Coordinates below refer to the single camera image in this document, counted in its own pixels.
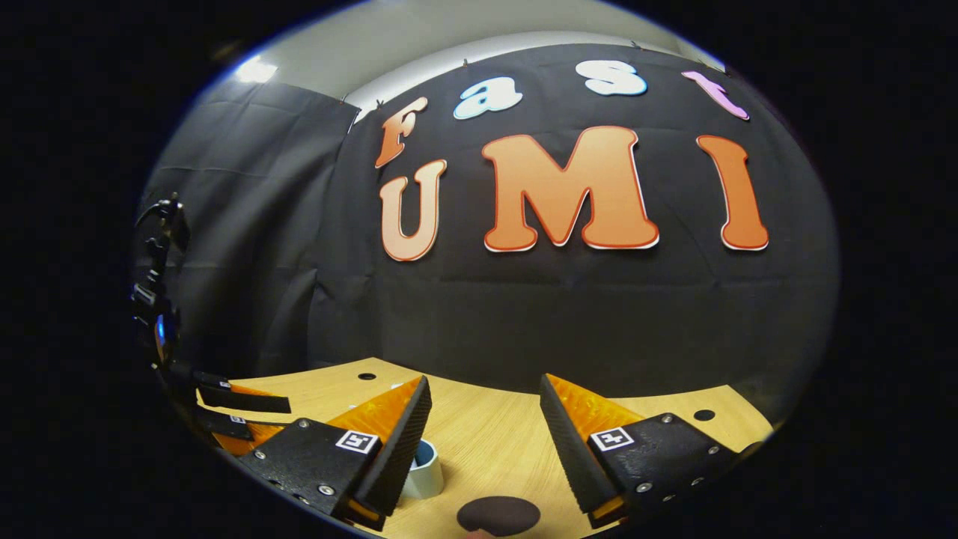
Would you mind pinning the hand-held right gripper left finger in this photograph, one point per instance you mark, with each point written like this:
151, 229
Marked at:
397, 457

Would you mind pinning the ceiling light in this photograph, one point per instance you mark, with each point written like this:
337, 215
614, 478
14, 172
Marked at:
254, 71

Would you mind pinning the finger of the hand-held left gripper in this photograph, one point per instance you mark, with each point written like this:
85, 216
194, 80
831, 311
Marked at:
254, 403
228, 427

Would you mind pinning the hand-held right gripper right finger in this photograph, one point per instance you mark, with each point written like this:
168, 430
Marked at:
569, 449

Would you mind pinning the brown round coaster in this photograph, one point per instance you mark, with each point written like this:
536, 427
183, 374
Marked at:
498, 515

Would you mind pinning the wooden desktop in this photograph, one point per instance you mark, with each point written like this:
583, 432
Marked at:
486, 449

